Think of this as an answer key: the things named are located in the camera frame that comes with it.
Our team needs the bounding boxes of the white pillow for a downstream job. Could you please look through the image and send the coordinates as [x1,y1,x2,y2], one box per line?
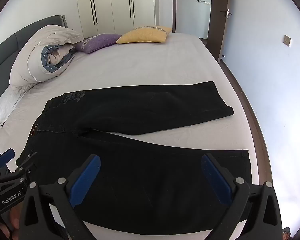
[0,83,38,128]

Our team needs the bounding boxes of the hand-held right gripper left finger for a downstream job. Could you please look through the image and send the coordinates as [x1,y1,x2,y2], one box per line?
[18,154,102,240]

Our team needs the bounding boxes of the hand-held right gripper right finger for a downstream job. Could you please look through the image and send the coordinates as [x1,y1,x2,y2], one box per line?
[201,153,283,240]

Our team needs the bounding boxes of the dark brown door frame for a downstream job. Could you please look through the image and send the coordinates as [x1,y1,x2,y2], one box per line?
[172,0,177,33]

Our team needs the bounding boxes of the cream wardrobe with black handles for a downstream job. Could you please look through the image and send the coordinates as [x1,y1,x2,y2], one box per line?
[75,0,156,38]

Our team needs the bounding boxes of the bed with white sheet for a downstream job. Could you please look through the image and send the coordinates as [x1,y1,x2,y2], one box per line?
[0,31,262,240]

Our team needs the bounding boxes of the purple cushion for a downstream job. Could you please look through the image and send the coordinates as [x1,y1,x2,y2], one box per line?
[75,33,122,54]

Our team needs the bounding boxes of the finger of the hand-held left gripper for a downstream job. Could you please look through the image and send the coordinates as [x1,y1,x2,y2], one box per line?
[5,152,38,180]
[0,148,15,178]

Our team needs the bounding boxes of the dark brown door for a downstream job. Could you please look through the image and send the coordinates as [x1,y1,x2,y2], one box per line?
[206,0,232,63]

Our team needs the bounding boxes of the folded white duvet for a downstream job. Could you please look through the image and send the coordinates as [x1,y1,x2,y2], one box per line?
[9,25,84,87]

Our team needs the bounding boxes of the person's left hand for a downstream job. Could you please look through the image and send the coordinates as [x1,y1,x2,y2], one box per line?
[0,209,22,240]

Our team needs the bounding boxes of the yellow cushion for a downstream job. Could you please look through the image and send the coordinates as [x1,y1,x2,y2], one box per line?
[116,26,172,44]

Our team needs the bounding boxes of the black pants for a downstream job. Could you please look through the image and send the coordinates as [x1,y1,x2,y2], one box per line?
[15,81,253,232]

